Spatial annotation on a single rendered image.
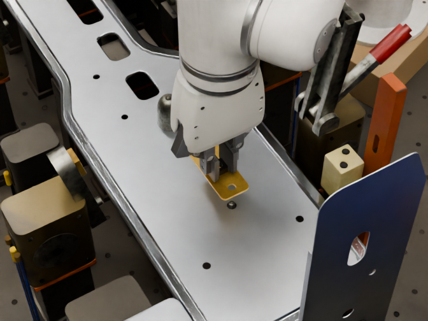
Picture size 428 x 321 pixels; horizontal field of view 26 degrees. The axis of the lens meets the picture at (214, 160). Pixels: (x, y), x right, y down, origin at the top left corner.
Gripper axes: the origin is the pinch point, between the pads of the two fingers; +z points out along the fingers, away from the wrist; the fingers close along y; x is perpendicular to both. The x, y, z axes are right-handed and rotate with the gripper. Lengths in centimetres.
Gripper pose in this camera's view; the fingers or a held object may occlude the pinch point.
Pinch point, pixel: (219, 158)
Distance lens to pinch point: 109.8
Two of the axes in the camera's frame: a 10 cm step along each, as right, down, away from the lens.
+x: 5.1, 6.7, -5.3
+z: 0.0, 6.2, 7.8
